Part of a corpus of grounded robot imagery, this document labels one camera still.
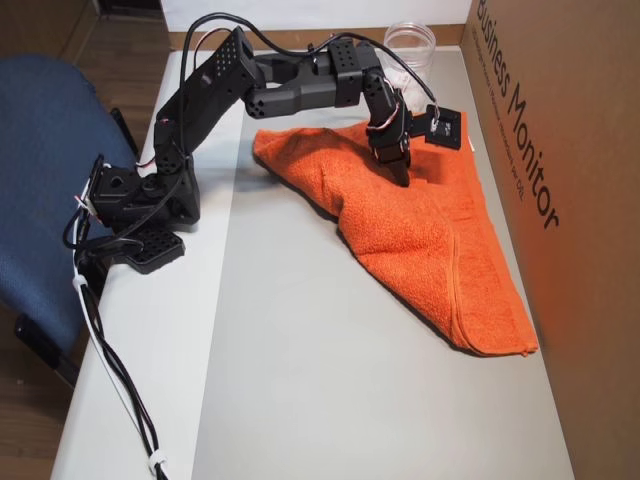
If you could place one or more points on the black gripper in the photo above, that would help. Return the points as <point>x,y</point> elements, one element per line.
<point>391,153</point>

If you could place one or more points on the orange terry towel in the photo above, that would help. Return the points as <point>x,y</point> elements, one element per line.
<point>400,240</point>

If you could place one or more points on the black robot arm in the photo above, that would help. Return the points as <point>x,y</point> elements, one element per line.
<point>210,95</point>

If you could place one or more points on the clear plastic jar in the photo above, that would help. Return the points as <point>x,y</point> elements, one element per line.
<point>415,45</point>

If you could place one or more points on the low brown cardboard strip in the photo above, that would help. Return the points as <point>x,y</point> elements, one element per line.
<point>450,37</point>

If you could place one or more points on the brown cardboard monitor box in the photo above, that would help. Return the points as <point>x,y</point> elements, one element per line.
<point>575,250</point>

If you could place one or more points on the grey table mat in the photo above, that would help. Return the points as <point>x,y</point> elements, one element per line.
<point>325,400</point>

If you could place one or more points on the black perforated base clamp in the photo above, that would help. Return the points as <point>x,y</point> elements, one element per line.
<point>157,250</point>

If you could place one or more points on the blue office chair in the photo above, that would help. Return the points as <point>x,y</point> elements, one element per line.
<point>40,150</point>

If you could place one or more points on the black square wrist camera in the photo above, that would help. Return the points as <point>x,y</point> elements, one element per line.
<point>446,129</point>

